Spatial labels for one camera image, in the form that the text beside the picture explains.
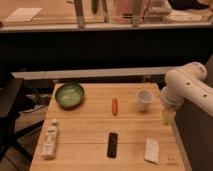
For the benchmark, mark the black office chair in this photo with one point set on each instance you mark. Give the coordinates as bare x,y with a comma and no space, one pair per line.
12,102

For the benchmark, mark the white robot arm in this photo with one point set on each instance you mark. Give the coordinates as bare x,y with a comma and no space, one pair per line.
186,82

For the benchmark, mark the black remote control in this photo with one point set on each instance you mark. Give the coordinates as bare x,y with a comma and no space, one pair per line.
112,145

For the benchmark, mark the green bowl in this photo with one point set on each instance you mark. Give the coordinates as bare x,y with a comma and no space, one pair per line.
69,95

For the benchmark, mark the white plastic bottle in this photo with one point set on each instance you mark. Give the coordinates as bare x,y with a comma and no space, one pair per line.
50,141

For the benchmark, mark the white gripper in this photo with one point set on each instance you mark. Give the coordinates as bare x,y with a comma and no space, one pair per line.
171,101

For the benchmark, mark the white paper sheet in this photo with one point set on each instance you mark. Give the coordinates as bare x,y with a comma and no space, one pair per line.
22,14

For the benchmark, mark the orange red pepper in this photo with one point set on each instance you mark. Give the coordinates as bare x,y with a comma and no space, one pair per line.
115,106

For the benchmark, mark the white paper cup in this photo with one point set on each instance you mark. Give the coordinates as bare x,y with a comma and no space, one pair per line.
144,99

